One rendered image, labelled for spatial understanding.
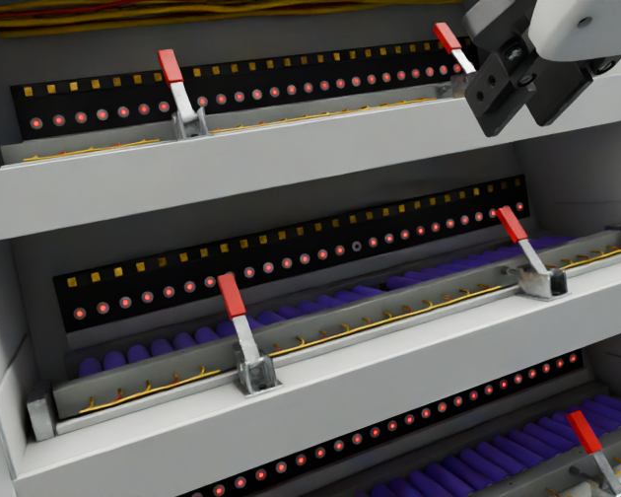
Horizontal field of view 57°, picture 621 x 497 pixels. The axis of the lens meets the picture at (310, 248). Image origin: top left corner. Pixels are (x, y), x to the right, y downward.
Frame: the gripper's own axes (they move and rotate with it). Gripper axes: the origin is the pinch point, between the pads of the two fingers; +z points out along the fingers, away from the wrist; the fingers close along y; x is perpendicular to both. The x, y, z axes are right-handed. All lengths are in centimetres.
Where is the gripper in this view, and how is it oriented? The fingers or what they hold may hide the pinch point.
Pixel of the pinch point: (524, 87)
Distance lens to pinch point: 33.3
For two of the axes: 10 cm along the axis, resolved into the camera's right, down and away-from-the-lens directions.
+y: 9.1, -2.3, 3.4
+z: -2.2, 4.1, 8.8
